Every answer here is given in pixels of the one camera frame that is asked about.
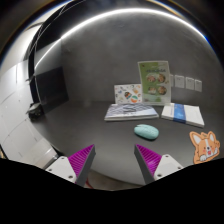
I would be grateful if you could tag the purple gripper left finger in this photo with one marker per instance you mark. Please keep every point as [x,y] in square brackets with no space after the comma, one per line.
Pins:
[74,168]

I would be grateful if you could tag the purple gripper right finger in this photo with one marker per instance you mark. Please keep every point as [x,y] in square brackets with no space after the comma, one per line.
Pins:
[153,165]

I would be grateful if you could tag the mint green computer mouse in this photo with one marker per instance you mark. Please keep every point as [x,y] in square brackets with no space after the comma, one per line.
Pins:
[146,131]

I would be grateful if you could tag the corgi dog mouse pad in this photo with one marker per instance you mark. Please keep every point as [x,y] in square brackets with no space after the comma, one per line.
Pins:
[207,147]

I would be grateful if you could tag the grey patterned book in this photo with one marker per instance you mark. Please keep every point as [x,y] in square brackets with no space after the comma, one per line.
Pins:
[123,112]

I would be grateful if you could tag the white book blue stripe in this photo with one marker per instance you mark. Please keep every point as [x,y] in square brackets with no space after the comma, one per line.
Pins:
[186,114]

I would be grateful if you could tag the small black device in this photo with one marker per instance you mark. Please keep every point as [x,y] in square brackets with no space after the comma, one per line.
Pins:
[35,111]

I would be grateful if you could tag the small colourful sticker card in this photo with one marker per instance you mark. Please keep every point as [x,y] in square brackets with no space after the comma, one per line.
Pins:
[128,93]

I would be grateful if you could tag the green menu sign stand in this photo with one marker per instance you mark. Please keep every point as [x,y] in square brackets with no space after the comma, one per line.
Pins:
[155,82]

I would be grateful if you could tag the black wall monitor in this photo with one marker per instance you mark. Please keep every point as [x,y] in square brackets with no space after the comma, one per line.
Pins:
[51,88]

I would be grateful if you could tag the white wall socket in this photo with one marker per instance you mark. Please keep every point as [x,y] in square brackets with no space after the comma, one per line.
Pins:
[198,85]
[179,81]
[190,83]

